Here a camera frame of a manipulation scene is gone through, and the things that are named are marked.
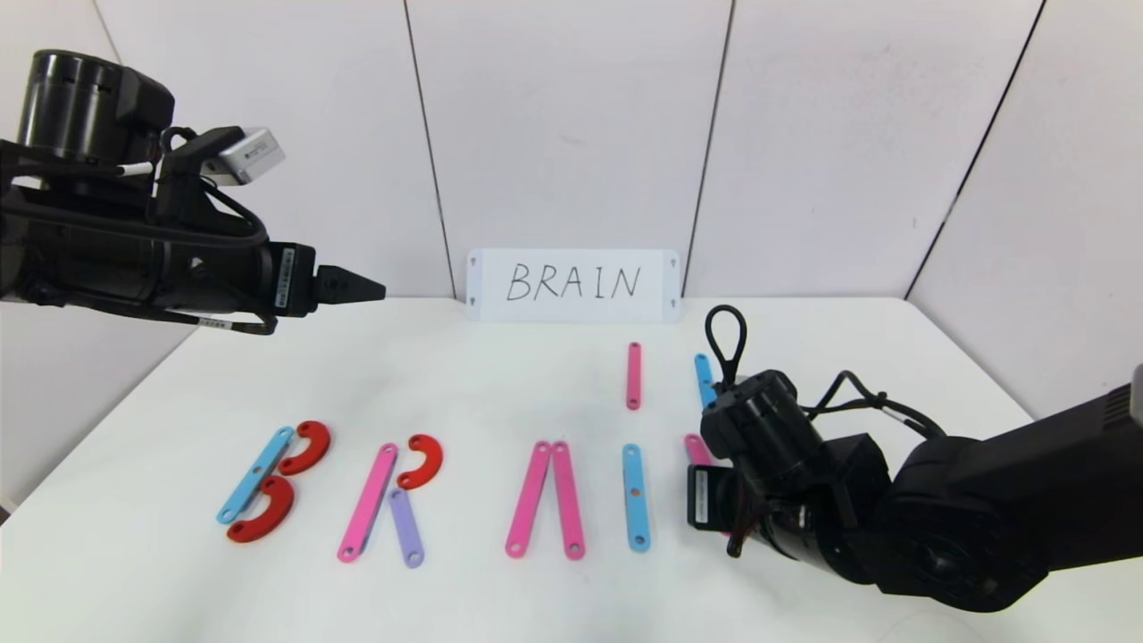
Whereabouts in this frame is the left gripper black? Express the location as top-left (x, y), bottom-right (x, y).
top-left (171, 239), bottom-right (387, 318)

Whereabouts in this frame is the red C-shaped piece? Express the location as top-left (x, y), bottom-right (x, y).
top-left (396, 434), bottom-right (444, 491)
top-left (226, 475), bottom-right (296, 544)
top-left (278, 421), bottom-right (332, 476)

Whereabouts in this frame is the short purple bar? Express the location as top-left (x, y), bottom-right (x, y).
top-left (388, 487), bottom-right (425, 569)

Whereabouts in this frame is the white sign card reading BRAIN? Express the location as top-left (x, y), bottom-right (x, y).
top-left (466, 249), bottom-right (681, 323)

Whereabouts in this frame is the long blue bar with holes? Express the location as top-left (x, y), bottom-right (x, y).
top-left (216, 426), bottom-right (296, 525)
top-left (622, 444), bottom-right (651, 553)

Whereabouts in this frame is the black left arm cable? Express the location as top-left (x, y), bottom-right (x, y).
top-left (156, 125), bottom-right (269, 242)

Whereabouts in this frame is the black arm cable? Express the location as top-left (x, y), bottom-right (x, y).
top-left (705, 305), bottom-right (748, 394)
top-left (156, 125), bottom-right (269, 242)

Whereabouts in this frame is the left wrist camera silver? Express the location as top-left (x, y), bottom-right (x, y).
top-left (201, 127), bottom-right (287, 187)

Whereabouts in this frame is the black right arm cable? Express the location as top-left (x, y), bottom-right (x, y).
top-left (705, 305), bottom-right (748, 394)

